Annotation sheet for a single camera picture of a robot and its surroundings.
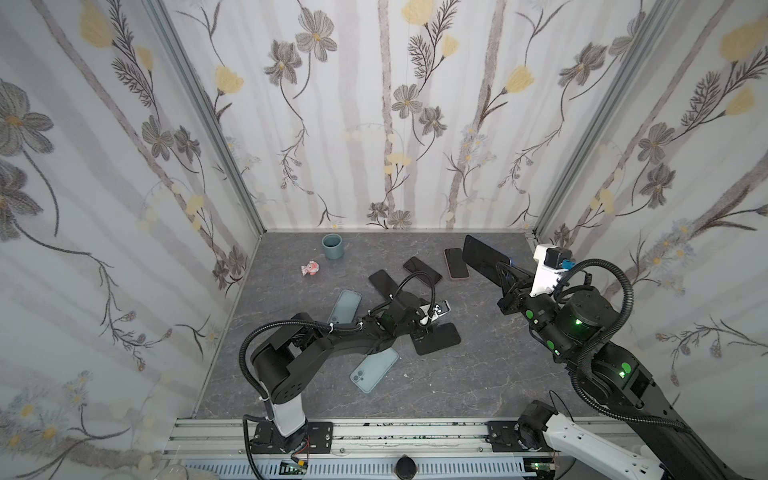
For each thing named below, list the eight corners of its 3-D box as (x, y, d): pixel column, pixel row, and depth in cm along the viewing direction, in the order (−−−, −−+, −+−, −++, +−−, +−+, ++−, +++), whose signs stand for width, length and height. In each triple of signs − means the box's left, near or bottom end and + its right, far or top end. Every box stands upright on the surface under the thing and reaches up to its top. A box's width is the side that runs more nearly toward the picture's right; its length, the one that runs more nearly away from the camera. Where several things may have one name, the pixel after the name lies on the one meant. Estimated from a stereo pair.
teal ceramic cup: (323, 259, 114) (320, 248, 109) (326, 244, 119) (323, 233, 113) (342, 259, 114) (340, 248, 109) (344, 245, 119) (342, 233, 113)
